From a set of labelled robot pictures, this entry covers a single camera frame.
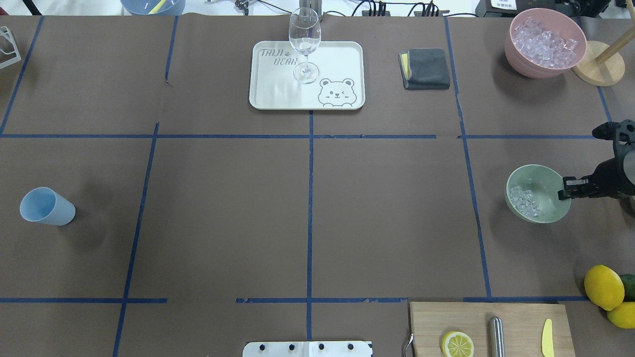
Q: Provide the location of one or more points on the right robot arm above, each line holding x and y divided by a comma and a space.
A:
613, 178

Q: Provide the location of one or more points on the grey and yellow cloth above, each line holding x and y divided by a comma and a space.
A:
424, 69

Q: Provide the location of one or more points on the whole yellow lemon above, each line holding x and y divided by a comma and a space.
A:
604, 287

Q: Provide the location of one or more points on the cream bear tray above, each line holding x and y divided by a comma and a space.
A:
334, 80

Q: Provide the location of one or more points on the clear wine glass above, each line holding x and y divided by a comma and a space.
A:
304, 34

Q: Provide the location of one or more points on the ice cubes in green bowl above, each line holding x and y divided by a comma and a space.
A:
523, 202

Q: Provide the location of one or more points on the light blue plastic cup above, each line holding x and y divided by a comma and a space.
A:
43, 205

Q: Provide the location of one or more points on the lemon half slice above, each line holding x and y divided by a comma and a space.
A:
457, 344

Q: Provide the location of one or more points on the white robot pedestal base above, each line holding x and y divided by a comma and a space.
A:
309, 349

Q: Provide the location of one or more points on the blue bowl with fork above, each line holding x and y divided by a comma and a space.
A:
154, 7

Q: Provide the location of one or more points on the wooden stand with pole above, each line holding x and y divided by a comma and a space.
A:
602, 65

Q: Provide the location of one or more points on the yellow plastic knife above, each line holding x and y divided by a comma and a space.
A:
547, 343

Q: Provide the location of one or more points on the green avocado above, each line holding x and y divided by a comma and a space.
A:
628, 280

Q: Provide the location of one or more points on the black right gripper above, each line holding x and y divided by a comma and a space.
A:
616, 182

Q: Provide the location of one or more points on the white wire cup rack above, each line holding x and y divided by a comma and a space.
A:
9, 52

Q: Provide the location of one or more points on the green ceramic bowl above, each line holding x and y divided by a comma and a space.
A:
545, 184

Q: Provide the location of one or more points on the steel muddler black cap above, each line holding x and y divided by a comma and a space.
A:
496, 332

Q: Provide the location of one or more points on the wooden cutting board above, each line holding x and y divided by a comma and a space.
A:
522, 325

